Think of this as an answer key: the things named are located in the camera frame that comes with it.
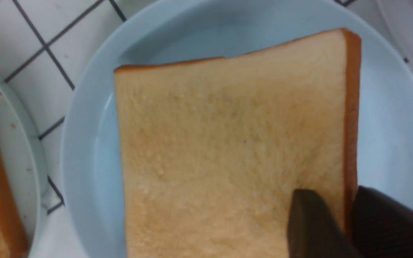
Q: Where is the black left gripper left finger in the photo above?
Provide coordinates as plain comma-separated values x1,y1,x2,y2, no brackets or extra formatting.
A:
288,189,361,258

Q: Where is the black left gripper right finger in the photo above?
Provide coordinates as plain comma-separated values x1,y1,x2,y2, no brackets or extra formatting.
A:
351,186,413,258

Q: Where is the light blue centre plate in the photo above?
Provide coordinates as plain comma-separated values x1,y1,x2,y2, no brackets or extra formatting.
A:
60,0,413,258

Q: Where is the pale green bread plate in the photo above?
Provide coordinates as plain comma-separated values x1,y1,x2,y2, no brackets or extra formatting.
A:
0,78,48,258

